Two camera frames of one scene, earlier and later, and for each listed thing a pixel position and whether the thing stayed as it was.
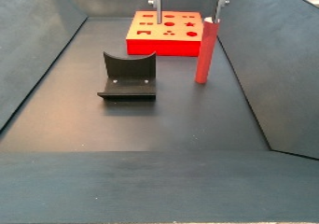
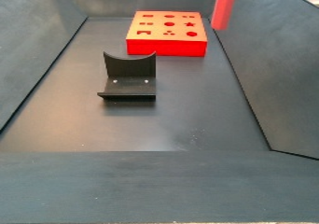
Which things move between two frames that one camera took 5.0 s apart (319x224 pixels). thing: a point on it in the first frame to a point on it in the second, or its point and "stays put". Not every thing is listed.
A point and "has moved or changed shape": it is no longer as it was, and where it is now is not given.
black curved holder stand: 131,78 stays put
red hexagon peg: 208,39 has moved or changed shape
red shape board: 171,34 stays put
